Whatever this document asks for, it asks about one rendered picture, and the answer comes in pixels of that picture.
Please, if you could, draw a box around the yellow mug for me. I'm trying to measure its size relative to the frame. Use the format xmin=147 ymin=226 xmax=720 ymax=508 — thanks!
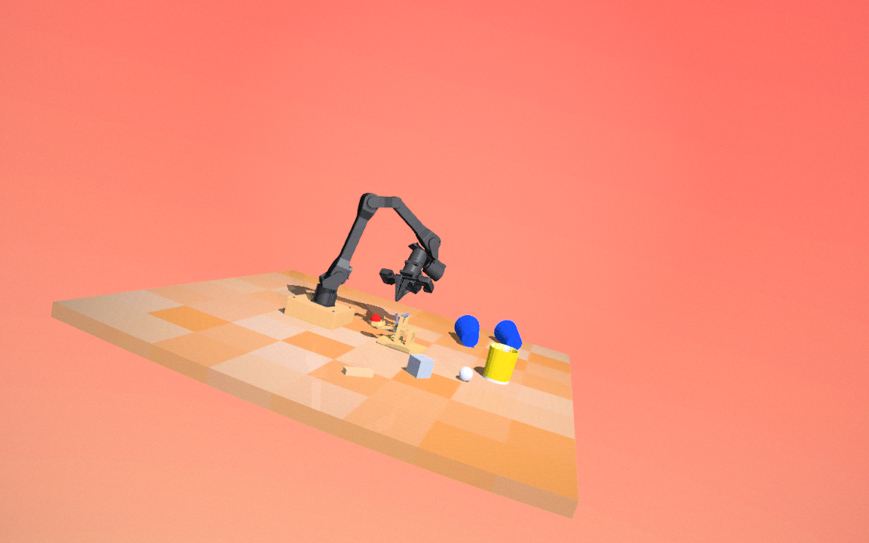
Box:
xmin=482 ymin=342 xmax=519 ymax=385

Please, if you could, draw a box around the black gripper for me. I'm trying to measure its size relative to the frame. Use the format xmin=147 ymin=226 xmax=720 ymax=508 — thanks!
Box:
xmin=379 ymin=259 xmax=435 ymax=302

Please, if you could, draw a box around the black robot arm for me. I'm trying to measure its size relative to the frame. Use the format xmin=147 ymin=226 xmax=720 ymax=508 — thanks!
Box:
xmin=310 ymin=192 xmax=447 ymax=308

